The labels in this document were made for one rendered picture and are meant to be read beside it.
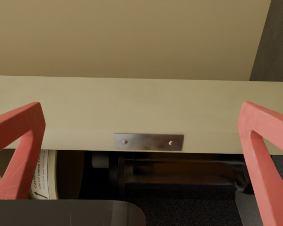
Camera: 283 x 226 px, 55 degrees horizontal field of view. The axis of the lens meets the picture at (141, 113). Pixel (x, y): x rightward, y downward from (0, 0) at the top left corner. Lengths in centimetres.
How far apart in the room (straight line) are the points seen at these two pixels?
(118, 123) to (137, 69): 45
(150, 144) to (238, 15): 48
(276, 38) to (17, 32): 58
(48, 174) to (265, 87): 30
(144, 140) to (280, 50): 40
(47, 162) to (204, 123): 21
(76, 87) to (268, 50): 44
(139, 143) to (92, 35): 45
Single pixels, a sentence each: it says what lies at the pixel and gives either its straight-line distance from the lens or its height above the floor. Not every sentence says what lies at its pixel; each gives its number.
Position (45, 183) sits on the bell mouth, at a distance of 39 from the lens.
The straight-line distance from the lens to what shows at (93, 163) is 44.
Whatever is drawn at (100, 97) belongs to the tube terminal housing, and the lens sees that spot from 33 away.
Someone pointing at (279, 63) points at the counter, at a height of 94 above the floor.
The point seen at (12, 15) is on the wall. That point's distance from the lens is 74.
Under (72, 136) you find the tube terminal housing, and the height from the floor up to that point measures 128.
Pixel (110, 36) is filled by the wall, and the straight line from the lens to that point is 69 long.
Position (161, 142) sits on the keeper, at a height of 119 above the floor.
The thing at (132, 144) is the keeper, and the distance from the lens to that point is 28.
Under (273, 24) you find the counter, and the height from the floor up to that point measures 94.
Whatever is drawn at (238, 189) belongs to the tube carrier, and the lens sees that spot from 45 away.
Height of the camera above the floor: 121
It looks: level
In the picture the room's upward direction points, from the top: 89 degrees counter-clockwise
